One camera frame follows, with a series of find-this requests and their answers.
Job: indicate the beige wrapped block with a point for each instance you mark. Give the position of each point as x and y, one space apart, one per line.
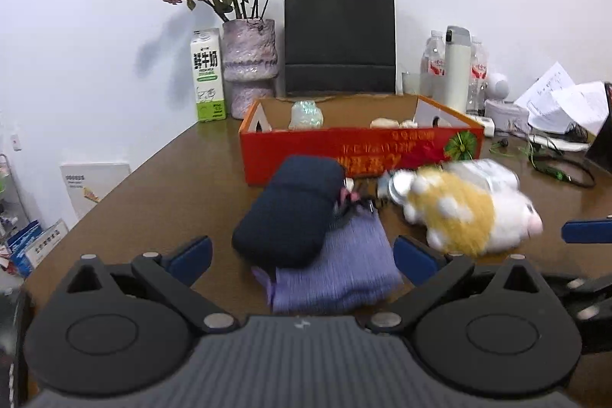
383 122

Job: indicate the white flat carton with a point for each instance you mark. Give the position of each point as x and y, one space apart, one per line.
95 183

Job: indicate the purple ceramic vase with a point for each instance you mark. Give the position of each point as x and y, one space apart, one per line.
249 64

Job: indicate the red cardboard box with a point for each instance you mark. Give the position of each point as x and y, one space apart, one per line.
306 150

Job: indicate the white round device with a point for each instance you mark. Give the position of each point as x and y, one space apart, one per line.
498 85

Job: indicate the printed paper sheet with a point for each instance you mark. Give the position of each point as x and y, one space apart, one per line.
550 90

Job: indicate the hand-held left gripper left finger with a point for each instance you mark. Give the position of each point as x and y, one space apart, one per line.
191 257

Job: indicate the wooden desktop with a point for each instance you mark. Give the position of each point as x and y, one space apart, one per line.
158 197

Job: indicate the white wall socket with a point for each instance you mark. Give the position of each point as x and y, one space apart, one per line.
16 142

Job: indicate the blue labelled box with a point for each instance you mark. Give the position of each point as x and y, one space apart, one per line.
24 243

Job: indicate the white flat device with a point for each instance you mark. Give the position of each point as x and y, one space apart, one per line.
564 145

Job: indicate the white plastic jar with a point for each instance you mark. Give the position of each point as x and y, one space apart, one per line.
492 176

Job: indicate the navy zip pouch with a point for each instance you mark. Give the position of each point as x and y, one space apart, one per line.
291 212

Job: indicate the small glass cup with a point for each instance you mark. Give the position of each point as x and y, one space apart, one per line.
410 84

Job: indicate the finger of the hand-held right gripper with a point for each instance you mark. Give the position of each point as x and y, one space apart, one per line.
588 231
595 300

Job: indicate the white green milk carton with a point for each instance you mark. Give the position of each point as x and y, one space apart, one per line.
208 73

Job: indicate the white thermos bottle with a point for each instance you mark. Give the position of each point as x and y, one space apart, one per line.
452 73

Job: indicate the black paper bag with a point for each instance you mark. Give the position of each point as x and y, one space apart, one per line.
339 30

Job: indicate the white power adapter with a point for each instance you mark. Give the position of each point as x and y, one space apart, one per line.
483 124

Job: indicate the purple fabric pouch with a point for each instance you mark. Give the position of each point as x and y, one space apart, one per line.
344 264

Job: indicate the yellow white plush toy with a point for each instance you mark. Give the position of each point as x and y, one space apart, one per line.
459 207

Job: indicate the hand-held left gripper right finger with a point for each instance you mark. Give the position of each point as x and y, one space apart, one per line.
416 257

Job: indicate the folded white paper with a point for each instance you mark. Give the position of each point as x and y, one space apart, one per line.
581 107

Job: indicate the clear water bottle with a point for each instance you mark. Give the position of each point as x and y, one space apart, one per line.
478 68
432 64

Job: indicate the dark framed board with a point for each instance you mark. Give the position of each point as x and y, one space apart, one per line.
602 145

